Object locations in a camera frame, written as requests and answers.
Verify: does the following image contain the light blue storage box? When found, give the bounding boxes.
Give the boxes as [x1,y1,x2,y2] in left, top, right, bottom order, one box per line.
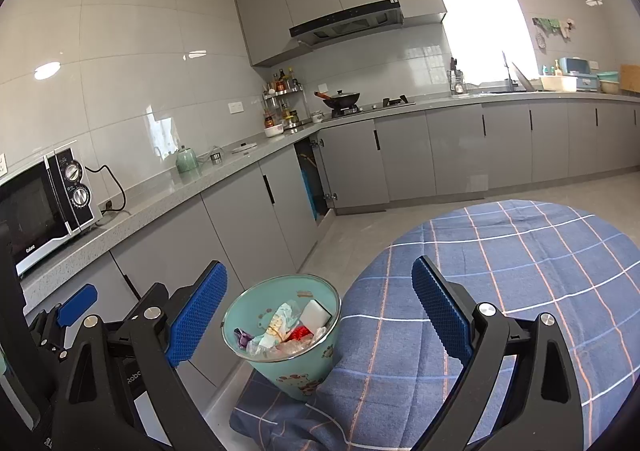
[559,57,601,92]

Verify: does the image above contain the green kettle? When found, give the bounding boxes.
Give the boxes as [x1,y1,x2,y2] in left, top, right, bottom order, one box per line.
[175,146,201,174]

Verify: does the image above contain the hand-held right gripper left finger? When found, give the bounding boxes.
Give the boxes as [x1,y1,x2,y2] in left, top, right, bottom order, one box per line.
[50,260,228,451]

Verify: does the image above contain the bright kitchen window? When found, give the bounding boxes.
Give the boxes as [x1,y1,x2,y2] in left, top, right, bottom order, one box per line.
[434,0,543,86]

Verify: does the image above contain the white plastic bag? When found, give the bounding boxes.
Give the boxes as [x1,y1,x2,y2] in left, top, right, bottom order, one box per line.
[247,302,301,357]

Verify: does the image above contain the wooden cutting board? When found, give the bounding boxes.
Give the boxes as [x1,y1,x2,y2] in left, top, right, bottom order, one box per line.
[619,64,640,94]

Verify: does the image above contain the black wok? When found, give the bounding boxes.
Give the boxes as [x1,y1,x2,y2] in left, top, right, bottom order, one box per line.
[314,90,362,110]

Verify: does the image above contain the hanging kitchen cloths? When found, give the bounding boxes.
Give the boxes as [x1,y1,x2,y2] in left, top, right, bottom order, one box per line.
[531,17,576,49]

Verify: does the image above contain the black gas stove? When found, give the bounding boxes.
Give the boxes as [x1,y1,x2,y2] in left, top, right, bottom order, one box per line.
[325,96,417,119]

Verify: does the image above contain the blue plaid tablecloth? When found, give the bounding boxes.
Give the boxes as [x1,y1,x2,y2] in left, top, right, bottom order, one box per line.
[230,199,640,451]

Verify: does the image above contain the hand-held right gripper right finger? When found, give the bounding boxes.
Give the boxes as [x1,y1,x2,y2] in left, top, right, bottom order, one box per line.
[411,256,585,451]

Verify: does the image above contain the group of seasoning bottles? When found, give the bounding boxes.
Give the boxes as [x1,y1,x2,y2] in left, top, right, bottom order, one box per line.
[263,67,306,128]

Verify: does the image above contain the black range hood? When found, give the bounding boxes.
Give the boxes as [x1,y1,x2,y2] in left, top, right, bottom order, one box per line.
[288,0,404,48]

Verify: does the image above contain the black power cable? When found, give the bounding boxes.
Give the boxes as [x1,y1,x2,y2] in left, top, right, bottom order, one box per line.
[82,164,128,214]

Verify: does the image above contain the metal utensil rack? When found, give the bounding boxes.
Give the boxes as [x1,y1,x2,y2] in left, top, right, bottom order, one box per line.
[449,57,466,96]

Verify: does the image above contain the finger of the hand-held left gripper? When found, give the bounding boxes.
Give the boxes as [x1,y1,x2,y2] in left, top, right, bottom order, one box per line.
[107,282,170,332]
[37,283,98,347]

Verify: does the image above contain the teal trash bin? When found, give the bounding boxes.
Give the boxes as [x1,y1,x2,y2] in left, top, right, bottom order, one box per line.
[221,273,342,401]

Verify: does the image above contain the black and white microwave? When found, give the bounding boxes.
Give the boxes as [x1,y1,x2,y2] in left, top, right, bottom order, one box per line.
[0,148,103,277]

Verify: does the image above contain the grey leaning tray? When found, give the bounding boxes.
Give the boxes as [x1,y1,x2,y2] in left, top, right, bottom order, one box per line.
[511,62,538,92]

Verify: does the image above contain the white basin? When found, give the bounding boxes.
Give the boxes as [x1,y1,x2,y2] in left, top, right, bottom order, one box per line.
[540,76,578,92]

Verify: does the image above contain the metal sink faucet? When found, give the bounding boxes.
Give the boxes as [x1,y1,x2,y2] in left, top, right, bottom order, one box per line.
[501,51,516,92]

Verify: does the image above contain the grey kitchen base cabinets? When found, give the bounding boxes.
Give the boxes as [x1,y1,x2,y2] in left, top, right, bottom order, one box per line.
[20,91,640,332]

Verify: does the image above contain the metal spice rack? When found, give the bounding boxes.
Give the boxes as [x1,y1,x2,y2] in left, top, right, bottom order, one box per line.
[262,67,307,129]

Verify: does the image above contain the clear red-printed plastic bag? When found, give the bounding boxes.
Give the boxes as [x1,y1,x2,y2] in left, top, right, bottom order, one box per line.
[270,326,328,362]

